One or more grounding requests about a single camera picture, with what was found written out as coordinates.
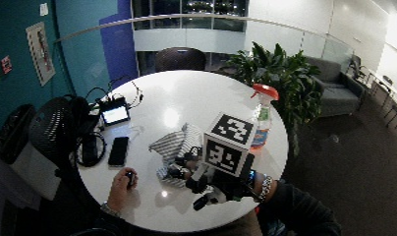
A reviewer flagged white marker cube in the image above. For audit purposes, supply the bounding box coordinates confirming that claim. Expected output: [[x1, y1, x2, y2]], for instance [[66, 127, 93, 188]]
[[200, 111, 258, 178]]

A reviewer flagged grey sofa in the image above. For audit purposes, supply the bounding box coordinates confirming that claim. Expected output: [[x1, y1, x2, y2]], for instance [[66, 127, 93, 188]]
[[305, 55, 365, 118]]

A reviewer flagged dark round-backed chair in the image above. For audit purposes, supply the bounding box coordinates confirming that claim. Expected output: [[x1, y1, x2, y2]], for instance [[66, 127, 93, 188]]
[[154, 46, 207, 74]]

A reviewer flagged black waste bin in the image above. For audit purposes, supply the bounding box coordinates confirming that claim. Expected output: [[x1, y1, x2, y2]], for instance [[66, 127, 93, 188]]
[[0, 103, 38, 165]]

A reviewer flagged small black screen device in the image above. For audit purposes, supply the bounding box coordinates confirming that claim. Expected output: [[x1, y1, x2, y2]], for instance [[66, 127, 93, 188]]
[[97, 95, 133, 128]]

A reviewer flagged framed wall poster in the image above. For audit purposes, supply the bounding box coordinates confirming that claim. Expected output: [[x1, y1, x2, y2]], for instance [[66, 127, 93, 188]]
[[25, 21, 57, 88]]

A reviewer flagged black metal chair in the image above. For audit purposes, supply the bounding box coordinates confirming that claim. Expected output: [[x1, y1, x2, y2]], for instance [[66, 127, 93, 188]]
[[379, 74, 397, 140]]

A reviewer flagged patterned wrist bracelet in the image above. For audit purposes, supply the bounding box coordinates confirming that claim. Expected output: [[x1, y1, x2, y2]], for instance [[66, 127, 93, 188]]
[[258, 174, 275, 202]]

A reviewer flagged red wall sign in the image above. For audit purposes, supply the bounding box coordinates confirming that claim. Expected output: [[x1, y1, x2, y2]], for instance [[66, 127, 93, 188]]
[[0, 55, 14, 75]]

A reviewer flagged black mesh office chair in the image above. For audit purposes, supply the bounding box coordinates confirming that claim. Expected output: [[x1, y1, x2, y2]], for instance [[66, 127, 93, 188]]
[[29, 94, 94, 178]]

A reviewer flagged striped grey white cloth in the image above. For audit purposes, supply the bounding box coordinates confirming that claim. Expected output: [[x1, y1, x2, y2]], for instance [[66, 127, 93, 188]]
[[147, 122, 204, 189]]

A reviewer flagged coiled black cable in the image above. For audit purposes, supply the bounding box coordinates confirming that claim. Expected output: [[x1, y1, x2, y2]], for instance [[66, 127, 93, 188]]
[[74, 131, 109, 168]]

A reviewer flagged spray bottle with red top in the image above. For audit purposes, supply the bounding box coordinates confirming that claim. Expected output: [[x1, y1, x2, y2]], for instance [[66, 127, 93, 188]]
[[248, 83, 280, 152]]

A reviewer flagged black smartphone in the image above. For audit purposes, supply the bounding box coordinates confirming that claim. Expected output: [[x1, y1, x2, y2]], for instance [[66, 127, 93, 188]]
[[107, 136, 130, 168]]

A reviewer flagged small black clicker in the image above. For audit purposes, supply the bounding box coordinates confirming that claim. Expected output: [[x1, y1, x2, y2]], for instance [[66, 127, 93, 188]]
[[123, 170, 137, 189]]

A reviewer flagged glass railing with handrail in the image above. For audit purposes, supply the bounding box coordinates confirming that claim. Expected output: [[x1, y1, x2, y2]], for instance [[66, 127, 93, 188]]
[[53, 13, 356, 72]]

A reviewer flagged silver wristwatch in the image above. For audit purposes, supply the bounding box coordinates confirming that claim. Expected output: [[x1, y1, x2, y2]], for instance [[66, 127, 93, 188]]
[[99, 201, 122, 218]]

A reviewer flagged green leafy plant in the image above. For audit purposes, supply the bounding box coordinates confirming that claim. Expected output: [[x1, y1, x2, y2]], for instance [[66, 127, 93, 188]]
[[223, 41, 325, 157]]

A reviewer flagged white side cabinet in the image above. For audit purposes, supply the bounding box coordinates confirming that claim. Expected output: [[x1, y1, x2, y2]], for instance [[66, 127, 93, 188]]
[[8, 141, 62, 202]]

